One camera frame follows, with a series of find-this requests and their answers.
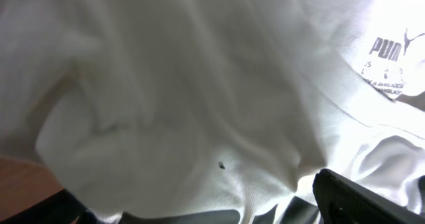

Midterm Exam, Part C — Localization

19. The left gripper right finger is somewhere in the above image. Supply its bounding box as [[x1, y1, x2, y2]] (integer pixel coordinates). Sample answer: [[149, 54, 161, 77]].
[[313, 169, 424, 224]]

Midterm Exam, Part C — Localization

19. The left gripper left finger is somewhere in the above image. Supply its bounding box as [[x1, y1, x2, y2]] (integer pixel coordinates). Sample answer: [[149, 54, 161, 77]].
[[1, 189, 96, 224]]

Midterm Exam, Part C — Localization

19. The white t-shirt black logo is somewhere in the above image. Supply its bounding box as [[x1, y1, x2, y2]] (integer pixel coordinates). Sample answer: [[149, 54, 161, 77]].
[[1, 0, 424, 223]]

